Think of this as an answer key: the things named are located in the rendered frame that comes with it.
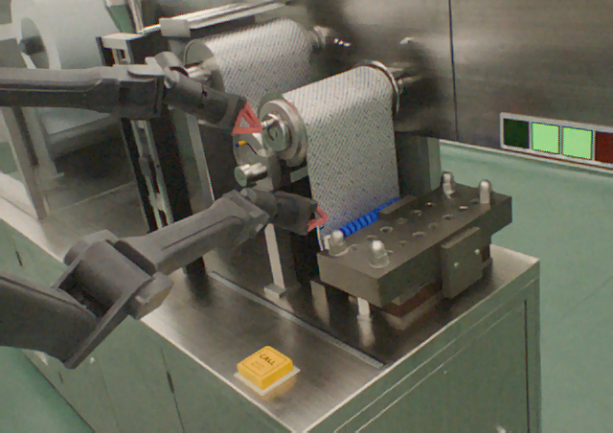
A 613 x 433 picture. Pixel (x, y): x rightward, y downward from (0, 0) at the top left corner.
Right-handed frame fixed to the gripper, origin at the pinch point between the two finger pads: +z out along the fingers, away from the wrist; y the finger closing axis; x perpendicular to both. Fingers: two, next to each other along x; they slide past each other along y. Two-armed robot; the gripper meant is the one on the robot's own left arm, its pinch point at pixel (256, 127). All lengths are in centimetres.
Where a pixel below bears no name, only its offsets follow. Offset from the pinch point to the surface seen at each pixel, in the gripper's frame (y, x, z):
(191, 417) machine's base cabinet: -14, -62, 20
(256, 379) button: 19.0, -41.4, 4.8
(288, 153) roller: 3.6, -2.3, 6.6
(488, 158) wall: -155, 69, 281
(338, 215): 6.8, -9.8, 21.3
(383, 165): 6.6, 3.4, 28.8
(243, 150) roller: -13.3, -3.6, 8.1
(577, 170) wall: -96, 71, 284
